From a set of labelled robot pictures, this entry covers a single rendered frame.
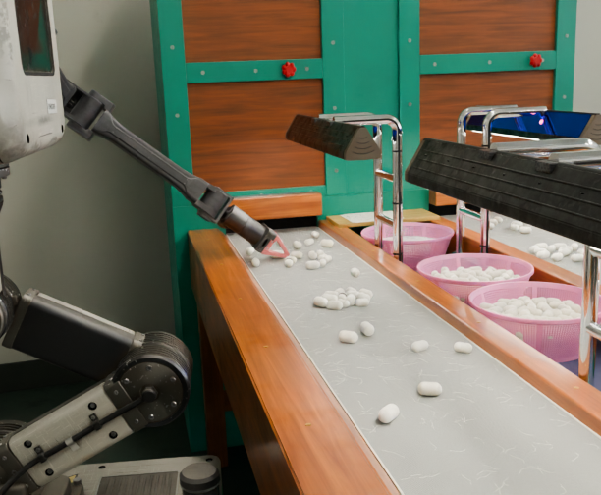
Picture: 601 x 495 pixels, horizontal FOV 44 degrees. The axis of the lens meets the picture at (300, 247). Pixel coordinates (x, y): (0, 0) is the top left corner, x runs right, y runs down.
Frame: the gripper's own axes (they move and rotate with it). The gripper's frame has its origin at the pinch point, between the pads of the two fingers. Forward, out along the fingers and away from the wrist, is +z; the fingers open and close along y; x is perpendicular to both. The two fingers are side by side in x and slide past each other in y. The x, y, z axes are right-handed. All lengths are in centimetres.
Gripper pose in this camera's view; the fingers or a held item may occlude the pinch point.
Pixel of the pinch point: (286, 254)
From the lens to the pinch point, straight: 202.2
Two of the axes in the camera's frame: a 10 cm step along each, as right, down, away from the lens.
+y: -2.3, -2.3, 9.5
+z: 7.7, 5.5, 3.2
